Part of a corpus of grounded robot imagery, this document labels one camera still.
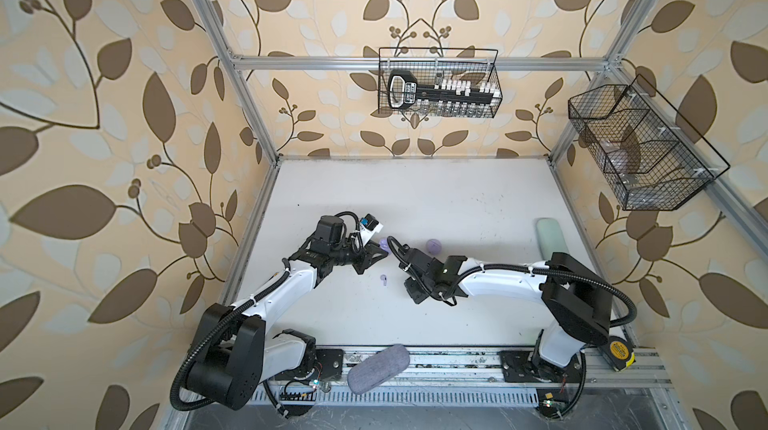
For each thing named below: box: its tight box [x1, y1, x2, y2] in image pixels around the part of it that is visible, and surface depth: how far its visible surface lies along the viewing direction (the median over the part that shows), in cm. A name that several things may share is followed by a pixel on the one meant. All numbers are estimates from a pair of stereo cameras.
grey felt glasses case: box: [347, 344, 410, 395], surface depth 72 cm
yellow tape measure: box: [605, 336, 636, 372], surface depth 75 cm
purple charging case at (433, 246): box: [426, 238, 442, 255], surface depth 98 cm
